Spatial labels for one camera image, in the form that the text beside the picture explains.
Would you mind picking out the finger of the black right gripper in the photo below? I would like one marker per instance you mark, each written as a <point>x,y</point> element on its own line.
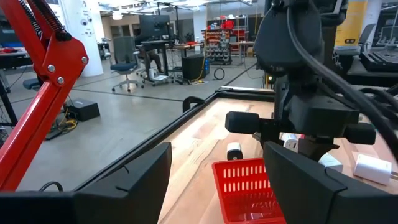
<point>314,149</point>
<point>270,140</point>

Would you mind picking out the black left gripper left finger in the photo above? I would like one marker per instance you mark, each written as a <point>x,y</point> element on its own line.
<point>109,202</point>

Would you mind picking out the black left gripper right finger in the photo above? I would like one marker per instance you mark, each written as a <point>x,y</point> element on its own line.
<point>311,199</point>

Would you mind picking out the pink white USB charger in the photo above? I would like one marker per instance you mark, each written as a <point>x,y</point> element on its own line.
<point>290,144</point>

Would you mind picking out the white grey USB charger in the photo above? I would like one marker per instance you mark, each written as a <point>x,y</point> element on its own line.
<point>331,161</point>

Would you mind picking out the black white USB charger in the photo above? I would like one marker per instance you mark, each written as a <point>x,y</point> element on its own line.
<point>234,154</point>

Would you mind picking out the white USB wall charger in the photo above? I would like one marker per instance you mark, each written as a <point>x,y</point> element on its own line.
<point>371,169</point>

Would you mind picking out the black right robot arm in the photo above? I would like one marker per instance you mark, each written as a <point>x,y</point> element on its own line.
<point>334,31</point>

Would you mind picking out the grey office chair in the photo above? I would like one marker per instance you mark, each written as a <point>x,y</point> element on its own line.
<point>124,49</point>

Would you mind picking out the red plastic basket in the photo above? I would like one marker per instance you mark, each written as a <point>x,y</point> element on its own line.
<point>245,202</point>

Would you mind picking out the black equipment rack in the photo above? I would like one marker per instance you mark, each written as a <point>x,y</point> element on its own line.
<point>382,59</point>

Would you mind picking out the black table clamp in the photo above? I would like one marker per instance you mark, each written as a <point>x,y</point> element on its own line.
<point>186,104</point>

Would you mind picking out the black box on floor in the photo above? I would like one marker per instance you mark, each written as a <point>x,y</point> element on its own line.
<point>82,110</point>

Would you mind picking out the yellow banner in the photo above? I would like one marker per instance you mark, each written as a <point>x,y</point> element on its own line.
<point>351,21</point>

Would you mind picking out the black computer tower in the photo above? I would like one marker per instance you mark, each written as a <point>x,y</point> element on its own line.
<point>194,67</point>

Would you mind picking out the shelf with red bins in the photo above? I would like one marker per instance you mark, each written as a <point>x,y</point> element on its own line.
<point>217,46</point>

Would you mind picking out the black standing desk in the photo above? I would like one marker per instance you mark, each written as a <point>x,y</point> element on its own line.
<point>164,59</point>

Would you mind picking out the blue stool seat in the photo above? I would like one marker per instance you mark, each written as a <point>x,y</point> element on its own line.
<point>32,84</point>

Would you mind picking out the person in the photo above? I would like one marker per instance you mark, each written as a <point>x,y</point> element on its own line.
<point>154,57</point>

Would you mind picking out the red desk lamp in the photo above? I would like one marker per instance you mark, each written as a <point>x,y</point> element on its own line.
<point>59,62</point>

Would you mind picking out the white round pillar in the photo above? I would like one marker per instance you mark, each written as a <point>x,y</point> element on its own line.
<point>87,46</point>

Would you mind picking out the black computer monitor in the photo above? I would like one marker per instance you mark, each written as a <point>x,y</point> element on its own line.
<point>154,26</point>

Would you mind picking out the black workbench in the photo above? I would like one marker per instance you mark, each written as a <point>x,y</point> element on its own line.
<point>12,60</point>

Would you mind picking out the black metal table frame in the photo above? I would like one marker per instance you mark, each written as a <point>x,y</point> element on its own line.
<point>245,94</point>

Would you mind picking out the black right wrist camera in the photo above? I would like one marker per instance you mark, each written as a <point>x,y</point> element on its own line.
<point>286,40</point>

